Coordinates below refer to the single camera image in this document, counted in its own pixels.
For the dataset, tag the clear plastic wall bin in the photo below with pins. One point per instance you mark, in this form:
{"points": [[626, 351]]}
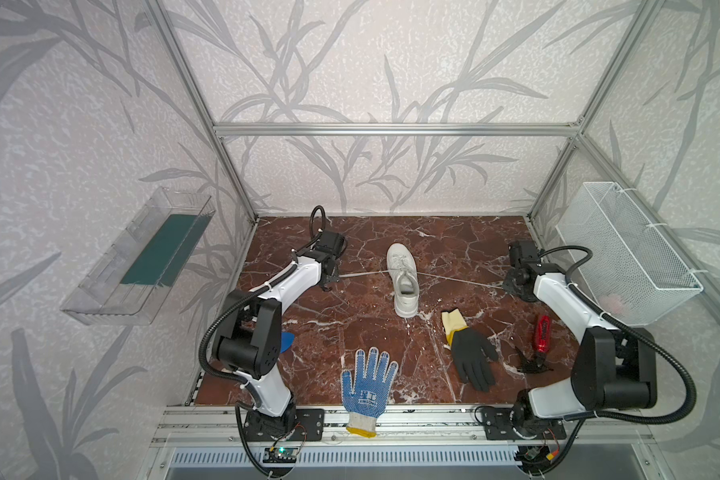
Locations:
{"points": [[129, 284]]}

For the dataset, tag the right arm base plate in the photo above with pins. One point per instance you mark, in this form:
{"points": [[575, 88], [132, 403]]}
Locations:
{"points": [[501, 423]]}

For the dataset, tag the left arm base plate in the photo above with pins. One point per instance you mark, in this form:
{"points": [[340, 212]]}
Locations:
{"points": [[296, 424]]}

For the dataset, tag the pink object in basket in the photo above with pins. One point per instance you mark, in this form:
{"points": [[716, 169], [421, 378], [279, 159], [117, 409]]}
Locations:
{"points": [[613, 304]]}

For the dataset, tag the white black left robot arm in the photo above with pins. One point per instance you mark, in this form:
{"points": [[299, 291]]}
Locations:
{"points": [[244, 342]]}

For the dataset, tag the green lit circuit board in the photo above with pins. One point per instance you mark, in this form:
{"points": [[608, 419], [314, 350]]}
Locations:
{"points": [[281, 455]]}

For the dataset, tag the blue dotted knit glove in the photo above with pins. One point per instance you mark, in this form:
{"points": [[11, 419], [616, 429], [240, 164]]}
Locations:
{"points": [[366, 390]]}

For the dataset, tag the black yellow work glove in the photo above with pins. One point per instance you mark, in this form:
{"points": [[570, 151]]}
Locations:
{"points": [[472, 352]]}

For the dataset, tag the white leather sneaker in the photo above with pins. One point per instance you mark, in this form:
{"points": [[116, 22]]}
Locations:
{"points": [[403, 272]]}

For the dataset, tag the grey-white shoelace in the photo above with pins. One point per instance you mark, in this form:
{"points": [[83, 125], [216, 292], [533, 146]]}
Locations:
{"points": [[493, 285]]}

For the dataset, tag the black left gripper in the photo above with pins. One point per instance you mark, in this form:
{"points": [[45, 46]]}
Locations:
{"points": [[329, 274]]}

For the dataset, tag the right wiring connector board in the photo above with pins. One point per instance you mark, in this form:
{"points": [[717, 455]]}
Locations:
{"points": [[537, 455]]}

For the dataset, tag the white wire mesh basket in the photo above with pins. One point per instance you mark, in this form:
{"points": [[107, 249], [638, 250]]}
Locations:
{"points": [[630, 256]]}

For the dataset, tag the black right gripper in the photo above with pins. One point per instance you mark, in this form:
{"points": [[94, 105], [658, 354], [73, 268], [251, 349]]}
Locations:
{"points": [[514, 283]]}

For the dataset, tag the red handled tool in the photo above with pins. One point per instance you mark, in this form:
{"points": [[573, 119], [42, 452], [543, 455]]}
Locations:
{"points": [[541, 343]]}

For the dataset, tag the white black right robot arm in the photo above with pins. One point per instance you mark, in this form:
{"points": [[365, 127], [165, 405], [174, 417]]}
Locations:
{"points": [[614, 373]]}

